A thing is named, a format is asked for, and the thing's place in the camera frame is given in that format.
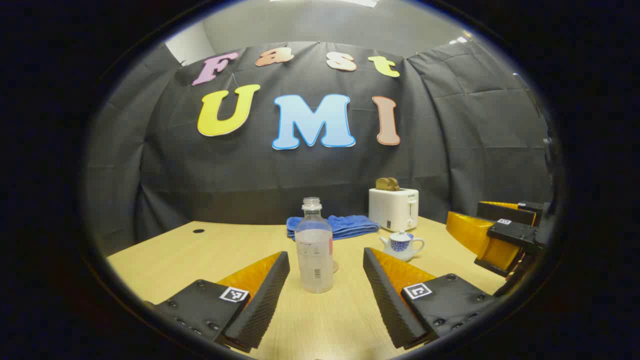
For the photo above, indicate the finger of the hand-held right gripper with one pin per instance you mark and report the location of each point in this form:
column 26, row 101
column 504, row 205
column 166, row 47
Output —
column 517, row 234
column 515, row 212

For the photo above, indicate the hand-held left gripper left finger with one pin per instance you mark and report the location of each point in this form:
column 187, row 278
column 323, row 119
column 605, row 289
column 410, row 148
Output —
column 260, row 300

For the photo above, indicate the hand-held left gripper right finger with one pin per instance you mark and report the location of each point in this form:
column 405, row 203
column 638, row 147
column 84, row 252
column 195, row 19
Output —
column 387, row 300

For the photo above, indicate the white blue patterned teacup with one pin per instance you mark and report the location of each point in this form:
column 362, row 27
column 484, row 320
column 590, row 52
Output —
column 401, row 248

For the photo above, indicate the round brown coaster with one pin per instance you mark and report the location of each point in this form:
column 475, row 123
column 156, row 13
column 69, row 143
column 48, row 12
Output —
column 335, row 266

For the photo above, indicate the clear plastic water bottle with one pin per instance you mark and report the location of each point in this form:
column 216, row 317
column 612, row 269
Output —
column 314, row 255

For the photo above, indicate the folded blue towel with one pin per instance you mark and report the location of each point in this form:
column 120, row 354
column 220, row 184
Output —
column 350, row 225

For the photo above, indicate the white toaster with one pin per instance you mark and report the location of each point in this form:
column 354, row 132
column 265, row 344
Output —
column 392, row 210

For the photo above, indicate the brown bread slice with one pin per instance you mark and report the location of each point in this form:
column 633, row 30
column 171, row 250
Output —
column 394, row 184
column 382, row 184

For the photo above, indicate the black backdrop cloth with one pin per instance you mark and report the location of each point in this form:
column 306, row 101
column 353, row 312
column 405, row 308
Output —
column 250, row 175

